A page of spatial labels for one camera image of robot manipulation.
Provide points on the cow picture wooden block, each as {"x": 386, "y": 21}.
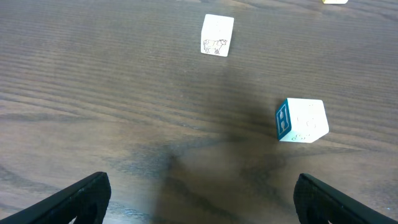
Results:
{"x": 216, "y": 34}

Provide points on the plain face wooden block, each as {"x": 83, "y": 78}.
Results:
{"x": 334, "y": 1}

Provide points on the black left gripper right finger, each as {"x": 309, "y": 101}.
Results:
{"x": 317, "y": 202}

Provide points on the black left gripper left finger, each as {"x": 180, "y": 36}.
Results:
{"x": 85, "y": 201}

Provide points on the blue H letter block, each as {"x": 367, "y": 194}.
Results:
{"x": 301, "y": 120}

